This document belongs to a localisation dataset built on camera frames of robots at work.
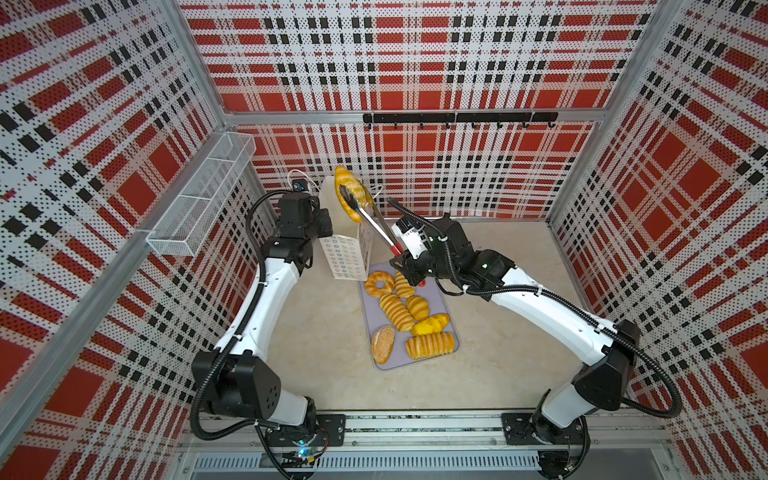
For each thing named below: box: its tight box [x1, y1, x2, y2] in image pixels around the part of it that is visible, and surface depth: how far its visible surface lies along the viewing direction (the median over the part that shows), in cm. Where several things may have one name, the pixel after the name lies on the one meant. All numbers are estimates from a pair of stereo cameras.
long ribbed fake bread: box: [334, 166, 374, 223], surface depth 70 cm
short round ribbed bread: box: [406, 295, 430, 322], surface depth 94 cm
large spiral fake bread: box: [405, 332, 455, 360], surface depth 86 cm
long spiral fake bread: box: [379, 293, 416, 332], surface depth 93 cm
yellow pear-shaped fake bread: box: [412, 313, 451, 336], surface depth 91 cm
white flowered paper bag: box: [318, 175, 374, 281], surface depth 78 cm
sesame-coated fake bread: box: [371, 324, 395, 365], surface depth 86 cm
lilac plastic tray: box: [359, 262, 460, 370], surface depth 91 cm
